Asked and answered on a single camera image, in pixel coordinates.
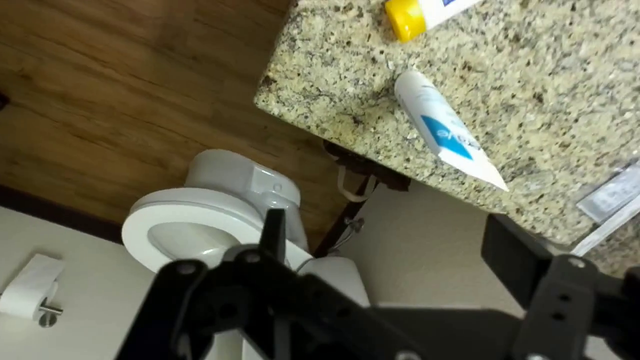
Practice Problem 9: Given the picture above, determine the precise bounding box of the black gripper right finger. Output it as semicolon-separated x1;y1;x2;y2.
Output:
480;212;640;360

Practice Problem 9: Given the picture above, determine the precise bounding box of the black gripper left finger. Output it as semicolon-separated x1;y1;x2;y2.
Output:
117;207;402;360

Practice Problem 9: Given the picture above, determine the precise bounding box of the white and blue tube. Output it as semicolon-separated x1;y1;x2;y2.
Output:
392;66;510;193

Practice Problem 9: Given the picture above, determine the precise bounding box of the white tube with yellow cap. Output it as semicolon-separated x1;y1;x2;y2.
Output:
385;0;484;43

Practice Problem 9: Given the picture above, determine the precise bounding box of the white toilet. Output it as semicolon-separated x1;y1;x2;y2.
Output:
120;148;372;309

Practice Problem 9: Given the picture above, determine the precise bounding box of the clear plastic package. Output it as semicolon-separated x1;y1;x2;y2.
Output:
573;157;640;259

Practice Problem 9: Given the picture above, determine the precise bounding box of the toilet paper roll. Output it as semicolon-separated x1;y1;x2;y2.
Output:
0;252;69;328

